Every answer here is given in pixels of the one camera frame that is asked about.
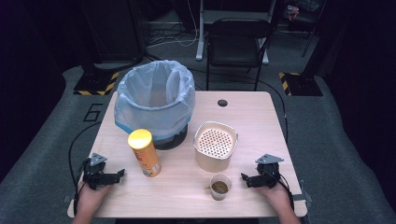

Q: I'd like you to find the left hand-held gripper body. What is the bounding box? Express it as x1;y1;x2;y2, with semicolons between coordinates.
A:
81;152;108;191

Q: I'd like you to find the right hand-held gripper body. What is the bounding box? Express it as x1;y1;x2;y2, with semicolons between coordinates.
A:
254;153;285;189

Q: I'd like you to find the yellow chip can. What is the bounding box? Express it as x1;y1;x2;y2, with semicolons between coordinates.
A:
127;128;163;178

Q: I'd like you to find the paper cup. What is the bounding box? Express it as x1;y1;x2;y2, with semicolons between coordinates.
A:
208;173;233;202

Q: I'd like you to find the beige strainer container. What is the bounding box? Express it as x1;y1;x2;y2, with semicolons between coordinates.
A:
192;120;239;174

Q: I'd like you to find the black trash bin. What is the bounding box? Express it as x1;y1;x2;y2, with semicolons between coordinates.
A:
151;123;190;151

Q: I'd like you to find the trash bin with blue bag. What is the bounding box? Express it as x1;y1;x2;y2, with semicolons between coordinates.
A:
113;59;197;142

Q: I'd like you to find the person's right hand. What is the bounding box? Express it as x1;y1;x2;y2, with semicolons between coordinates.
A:
254;183;295;217

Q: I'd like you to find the person's left hand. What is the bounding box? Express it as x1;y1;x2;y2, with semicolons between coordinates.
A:
76;180;114;218

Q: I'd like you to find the black stand base striped tape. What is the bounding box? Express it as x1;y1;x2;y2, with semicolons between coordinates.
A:
278;71;324;97
73;65;121;97

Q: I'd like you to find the black folding chair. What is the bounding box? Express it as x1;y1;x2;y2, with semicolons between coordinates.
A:
205;17;276;92

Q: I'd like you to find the black cabinet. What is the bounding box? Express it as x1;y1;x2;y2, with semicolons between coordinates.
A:
77;0;148;63

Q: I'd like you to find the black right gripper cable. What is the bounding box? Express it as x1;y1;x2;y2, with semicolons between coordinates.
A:
274;172;295;213

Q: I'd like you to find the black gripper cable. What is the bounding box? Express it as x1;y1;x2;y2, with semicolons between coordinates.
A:
68;121;103;217
274;172;295;213

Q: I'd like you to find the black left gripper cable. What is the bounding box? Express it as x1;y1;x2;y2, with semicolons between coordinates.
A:
68;121;103;217

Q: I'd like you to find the white desk frame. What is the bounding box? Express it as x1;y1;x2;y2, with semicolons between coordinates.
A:
194;0;277;66

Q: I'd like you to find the white floor cable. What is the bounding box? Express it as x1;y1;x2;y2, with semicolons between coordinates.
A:
146;0;200;49

